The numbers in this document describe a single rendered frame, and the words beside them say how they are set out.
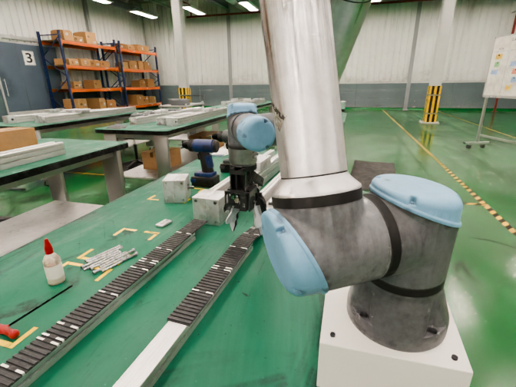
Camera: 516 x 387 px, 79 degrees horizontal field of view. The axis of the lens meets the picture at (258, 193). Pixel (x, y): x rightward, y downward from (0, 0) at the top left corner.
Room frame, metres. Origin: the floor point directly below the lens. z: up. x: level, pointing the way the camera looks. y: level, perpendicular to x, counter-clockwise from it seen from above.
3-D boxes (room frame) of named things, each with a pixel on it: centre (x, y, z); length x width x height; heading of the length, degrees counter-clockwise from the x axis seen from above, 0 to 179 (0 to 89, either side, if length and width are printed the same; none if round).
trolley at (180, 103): (6.34, 1.43, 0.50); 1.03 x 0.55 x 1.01; 169
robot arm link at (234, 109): (0.80, 0.04, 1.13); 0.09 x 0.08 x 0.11; 16
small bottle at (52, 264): (0.66, 0.50, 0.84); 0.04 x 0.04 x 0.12
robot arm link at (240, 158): (0.80, 0.04, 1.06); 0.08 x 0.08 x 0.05
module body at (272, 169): (1.44, 0.01, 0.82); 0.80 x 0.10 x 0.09; 160
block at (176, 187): (1.24, 0.33, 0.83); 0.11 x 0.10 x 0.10; 92
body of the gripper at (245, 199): (0.80, 0.04, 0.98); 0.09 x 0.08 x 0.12; 160
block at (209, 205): (1.02, 0.15, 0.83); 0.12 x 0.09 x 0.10; 70
